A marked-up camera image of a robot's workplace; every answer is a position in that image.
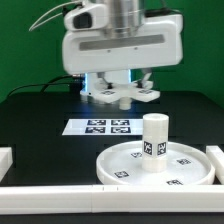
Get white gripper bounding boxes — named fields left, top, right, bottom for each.
left=62, top=14, right=183, bottom=88

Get white cross-shaped table base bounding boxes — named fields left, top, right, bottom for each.
left=91, top=81, right=160, bottom=110

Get white round table top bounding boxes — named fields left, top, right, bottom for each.
left=96, top=141, right=215, bottom=186

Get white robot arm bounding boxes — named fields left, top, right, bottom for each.
left=62, top=0, right=183, bottom=108

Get white marker sheet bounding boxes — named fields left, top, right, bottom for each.
left=63, top=119, right=143, bottom=136

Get white right fence block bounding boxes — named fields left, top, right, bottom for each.
left=206, top=146, right=224, bottom=185

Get white fence block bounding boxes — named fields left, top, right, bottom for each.
left=206, top=146, right=224, bottom=185
left=0, top=147, right=13, bottom=182

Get white front fence bar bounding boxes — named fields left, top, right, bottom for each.
left=0, top=185, right=224, bottom=215

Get white left fence block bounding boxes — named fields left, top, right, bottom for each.
left=0, top=147, right=13, bottom=182

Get black cable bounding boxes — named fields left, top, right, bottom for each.
left=5, top=74, right=84, bottom=99

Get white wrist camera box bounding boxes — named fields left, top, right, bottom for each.
left=64, top=3, right=109, bottom=32

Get white cables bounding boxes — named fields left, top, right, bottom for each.
left=28, top=0, right=84, bottom=32

